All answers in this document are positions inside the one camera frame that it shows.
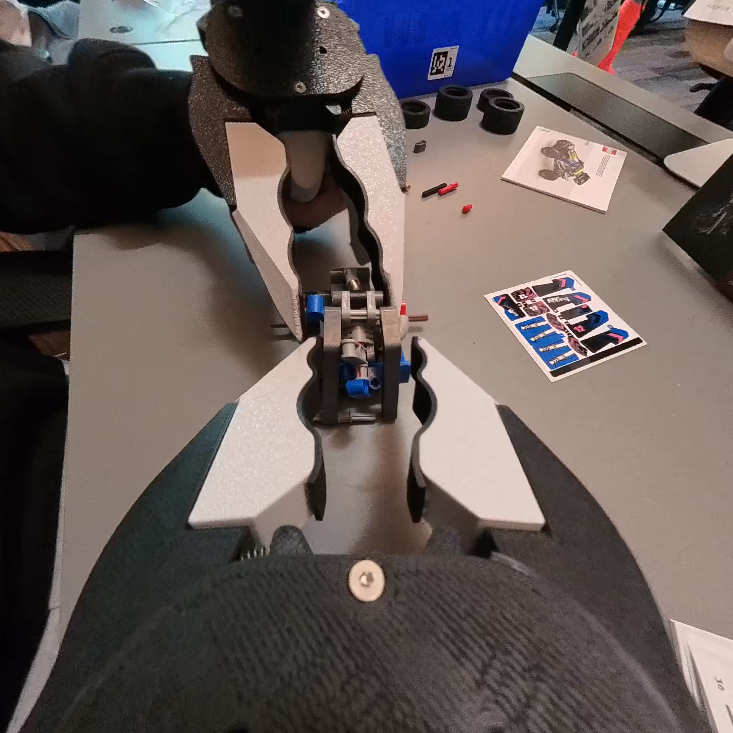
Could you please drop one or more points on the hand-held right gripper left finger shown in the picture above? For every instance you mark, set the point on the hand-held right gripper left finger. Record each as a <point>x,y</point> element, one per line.
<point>252,458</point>

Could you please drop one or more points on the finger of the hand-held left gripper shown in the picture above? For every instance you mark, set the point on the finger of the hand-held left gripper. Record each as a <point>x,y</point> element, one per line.
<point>381,189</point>
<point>257,189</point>

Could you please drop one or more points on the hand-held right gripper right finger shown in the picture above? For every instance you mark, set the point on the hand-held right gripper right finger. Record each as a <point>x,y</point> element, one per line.
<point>481,458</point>

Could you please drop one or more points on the grey blue lego chassis assembly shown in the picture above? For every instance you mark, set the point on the grey blue lego chassis assembly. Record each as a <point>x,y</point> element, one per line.
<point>355,343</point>

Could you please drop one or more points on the person's left forearm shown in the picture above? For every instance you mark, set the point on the person's left forearm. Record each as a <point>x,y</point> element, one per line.
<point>97,143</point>

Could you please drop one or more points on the black lego pin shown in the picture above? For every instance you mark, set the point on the black lego pin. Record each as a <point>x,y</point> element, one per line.
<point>432,190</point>

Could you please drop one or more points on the black lego tyre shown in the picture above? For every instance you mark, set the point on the black lego tyre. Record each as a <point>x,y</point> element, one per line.
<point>416,113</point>
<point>503,116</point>
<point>453,103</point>
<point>492,94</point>

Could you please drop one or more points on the closed lego instruction booklet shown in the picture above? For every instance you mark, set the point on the closed lego instruction booklet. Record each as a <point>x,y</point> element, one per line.
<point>564,169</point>

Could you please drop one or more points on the open lego instruction booklet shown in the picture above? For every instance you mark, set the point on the open lego instruction booklet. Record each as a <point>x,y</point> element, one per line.
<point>707,670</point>

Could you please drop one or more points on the lego set box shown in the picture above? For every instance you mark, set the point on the lego set box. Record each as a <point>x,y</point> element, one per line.
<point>704,229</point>

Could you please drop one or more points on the person's left hand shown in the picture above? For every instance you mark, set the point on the person's left hand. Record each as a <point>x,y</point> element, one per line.
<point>318,213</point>

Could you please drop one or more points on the blue pink sticker sheet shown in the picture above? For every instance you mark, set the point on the blue pink sticker sheet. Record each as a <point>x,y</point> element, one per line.
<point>564,323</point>

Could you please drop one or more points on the blue storage bin white tag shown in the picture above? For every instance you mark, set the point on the blue storage bin white tag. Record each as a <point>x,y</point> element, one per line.
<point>435,28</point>

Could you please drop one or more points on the black mesh office chair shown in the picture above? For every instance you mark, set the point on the black mesh office chair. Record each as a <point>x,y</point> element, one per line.
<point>34,292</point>

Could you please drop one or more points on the dark flat panel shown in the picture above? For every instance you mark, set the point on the dark flat panel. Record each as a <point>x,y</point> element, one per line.
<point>618,109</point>

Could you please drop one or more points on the black white printed sign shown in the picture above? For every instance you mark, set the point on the black white printed sign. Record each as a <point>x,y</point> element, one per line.
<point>598,28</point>

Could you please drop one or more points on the orange red object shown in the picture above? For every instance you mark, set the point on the orange red object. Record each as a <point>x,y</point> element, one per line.
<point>624,28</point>

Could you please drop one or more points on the grey oval stand foot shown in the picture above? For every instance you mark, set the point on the grey oval stand foot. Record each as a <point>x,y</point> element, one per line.
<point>701,163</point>

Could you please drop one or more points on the tan cardboard box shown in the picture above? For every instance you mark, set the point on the tan cardboard box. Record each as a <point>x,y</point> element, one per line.
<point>710,34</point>

